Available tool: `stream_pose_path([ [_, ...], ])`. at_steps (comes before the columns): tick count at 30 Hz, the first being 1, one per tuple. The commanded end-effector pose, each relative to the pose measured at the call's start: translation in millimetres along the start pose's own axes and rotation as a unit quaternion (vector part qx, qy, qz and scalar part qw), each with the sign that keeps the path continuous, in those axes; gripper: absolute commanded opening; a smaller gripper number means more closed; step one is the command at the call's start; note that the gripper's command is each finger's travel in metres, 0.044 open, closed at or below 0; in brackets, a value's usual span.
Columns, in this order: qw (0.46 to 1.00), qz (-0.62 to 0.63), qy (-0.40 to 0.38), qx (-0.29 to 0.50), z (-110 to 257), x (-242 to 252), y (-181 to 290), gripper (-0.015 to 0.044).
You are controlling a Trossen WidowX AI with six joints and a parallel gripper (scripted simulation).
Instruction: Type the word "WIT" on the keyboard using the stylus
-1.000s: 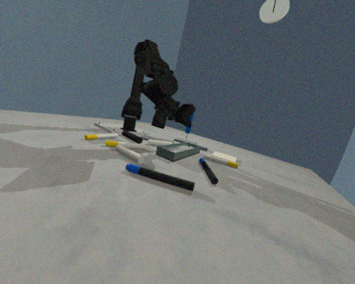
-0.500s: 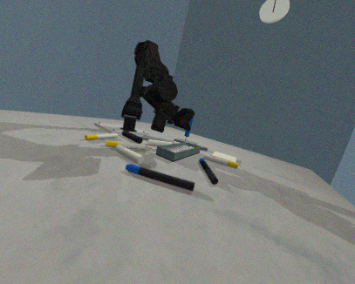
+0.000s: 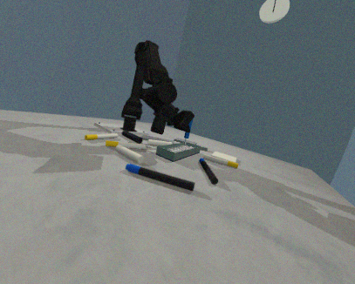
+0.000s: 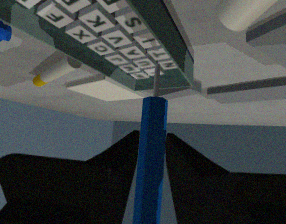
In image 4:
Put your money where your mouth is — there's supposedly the blue stylus with metal tip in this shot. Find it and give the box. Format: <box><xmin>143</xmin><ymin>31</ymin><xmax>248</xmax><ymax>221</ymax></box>
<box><xmin>132</xmin><ymin>65</ymin><xmax>168</xmax><ymax>224</ymax></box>

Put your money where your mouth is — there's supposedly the grey keyboard with white letter keys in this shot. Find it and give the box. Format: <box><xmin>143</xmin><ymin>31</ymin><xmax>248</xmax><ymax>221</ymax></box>
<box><xmin>0</xmin><ymin>0</ymin><xmax>194</xmax><ymax>92</ymax></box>

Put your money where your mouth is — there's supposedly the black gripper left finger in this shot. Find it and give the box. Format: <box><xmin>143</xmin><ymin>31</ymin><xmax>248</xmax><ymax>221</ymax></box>
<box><xmin>0</xmin><ymin>130</ymin><xmax>140</xmax><ymax>224</ymax></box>

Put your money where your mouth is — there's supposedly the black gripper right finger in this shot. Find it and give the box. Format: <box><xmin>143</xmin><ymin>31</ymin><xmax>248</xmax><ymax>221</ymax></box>
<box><xmin>165</xmin><ymin>133</ymin><xmax>286</xmax><ymax>224</ymax></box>

